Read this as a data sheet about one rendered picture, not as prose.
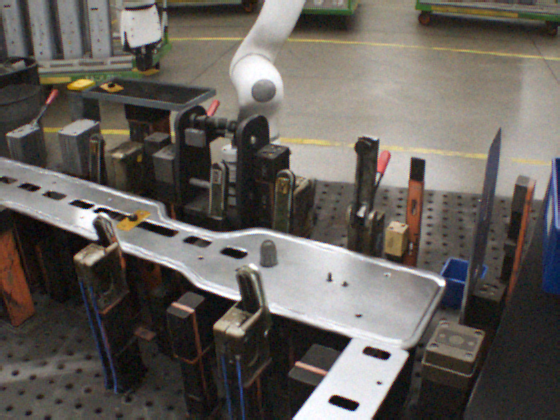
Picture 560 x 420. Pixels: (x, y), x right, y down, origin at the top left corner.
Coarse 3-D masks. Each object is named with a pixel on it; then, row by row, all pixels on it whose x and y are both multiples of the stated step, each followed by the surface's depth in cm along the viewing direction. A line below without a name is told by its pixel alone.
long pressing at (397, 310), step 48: (0, 192) 148; (96, 192) 146; (144, 240) 126; (240, 240) 125; (288, 240) 125; (288, 288) 111; (336, 288) 110; (384, 288) 110; (432, 288) 109; (384, 336) 98
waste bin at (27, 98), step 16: (0, 64) 393; (16, 64) 379; (32, 64) 389; (0, 80) 354; (16, 80) 360; (32, 80) 372; (0, 96) 360; (16, 96) 365; (32, 96) 378; (0, 112) 367; (16, 112) 371; (32, 112) 381; (0, 128) 373; (16, 128) 376; (0, 144) 379
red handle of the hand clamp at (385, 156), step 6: (384, 156) 124; (390, 156) 124; (378, 162) 124; (384, 162) 123; (378, 168) 123; (384, 168) 123; (378, 174) 122; (378, 180) 122; (366, 204) 120; (360, 210) 120; (360, 216) 119
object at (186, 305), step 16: (176, 304) 109; (192, 304) 109; (176, 320) 107; (192, 320) 108; (176, 336) 109; (192, 336) 109; (208, 336) 114; (176, 352) 112; (192, 352) 110; (208, 352) 116; (192, 368) 113; (208, 368) 117; (192, 384) 116; (208, 384) 119; (192, 400) 118; (208, 400) 119; (192, 416) 120; (208, 416) 120
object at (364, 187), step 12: (360, 144) 111; (372, 144) 113; (360, 156) 115; (372, 156) 114; (360, 168) 117; (372, 168) 115; (360, 180) 118; (372, 180) 116; (360, 192) 119; (372, 192) 117; (372, 204) 118
